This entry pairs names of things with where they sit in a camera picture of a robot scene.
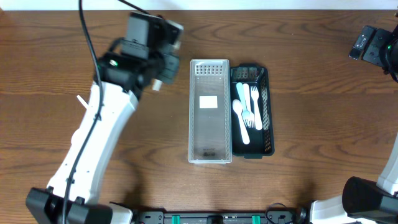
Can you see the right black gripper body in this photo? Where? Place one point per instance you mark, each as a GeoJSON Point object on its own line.
{"type": "Point", "coordinates": [384, 50]}

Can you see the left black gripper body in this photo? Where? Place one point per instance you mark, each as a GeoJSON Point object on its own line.
{"type": "Point", "coordinates": [166, 68]}

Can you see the white plastic spoon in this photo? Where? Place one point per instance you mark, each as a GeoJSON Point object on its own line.
{"type": "Point", "coordinates": [76, 137]}
{"type": "Point", "coordinates": [157, 85]}

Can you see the pink-white plastic spoon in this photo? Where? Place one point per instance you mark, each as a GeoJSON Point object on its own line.
{"type": "Point", "coordinates": [238, 109]}

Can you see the white plastic fork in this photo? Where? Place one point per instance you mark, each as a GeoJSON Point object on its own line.
{"type": "Point", "coordinates": [257, 115]}

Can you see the pale blue plastic fork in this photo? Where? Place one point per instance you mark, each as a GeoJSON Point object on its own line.
{"type": "Point", "coordinates": [245, 114]}

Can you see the white plastic spoon crossed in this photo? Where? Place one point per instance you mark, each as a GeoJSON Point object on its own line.
{"type": "Point", "coordinates": [83, 102]}

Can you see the pink plastic fork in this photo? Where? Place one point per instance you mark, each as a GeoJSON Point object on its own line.
{"type": "Point", "coordinates": [247, 96]}

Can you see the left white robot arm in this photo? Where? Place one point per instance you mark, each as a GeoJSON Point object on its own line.
{"type": "Point", "coordinates": [72, 194]}

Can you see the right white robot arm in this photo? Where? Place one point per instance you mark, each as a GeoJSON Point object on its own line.
{"type": "Point", "coordinates": [365, 201]}

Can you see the clear plastic basket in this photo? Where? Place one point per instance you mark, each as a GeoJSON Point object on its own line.
{"type": "Point", "coordinates": [209, 140]}

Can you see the dark green plastic basket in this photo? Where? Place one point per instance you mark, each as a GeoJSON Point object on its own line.
{"type": "Point", "coordinates": [261, 141]}

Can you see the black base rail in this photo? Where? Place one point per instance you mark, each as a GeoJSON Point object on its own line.
{"type": "Point", "coordinates": [276, 216]}

